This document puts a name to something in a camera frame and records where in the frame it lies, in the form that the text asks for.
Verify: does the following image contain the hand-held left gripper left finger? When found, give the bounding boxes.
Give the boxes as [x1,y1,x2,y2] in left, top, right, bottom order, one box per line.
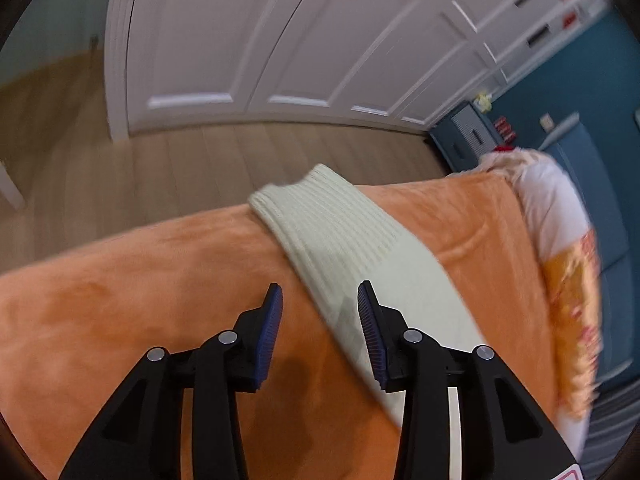
[59,282,284,480]

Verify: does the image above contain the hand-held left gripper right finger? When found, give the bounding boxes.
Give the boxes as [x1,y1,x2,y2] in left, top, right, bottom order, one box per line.
[356,280,576,480]

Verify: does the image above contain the cream knit sweater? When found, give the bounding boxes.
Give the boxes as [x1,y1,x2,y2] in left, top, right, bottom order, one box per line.
[248,163,488,431]

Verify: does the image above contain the orange plush blanket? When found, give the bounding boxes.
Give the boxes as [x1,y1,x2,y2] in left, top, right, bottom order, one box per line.
[0,170,566,480]

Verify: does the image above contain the blue bedside cabinet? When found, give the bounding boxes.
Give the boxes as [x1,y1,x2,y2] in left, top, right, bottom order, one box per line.
[429,101,506,176]

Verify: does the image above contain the floral orange and white quilt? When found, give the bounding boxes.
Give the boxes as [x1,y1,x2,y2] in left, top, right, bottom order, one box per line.
[477,146,606,461]

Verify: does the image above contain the grey striped fabric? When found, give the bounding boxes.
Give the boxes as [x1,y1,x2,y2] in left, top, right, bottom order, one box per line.
[585,385,640,480]

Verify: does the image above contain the blue padded headboard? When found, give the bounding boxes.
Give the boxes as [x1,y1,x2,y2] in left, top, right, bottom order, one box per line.
[537,120,633,376]

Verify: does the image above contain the white furniture leg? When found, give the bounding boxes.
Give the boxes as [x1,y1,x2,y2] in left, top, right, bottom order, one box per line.
[0,157,26,211]

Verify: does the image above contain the white wardrobe doors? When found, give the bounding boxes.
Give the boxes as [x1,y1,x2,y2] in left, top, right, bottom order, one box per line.
[104,0,613,136]

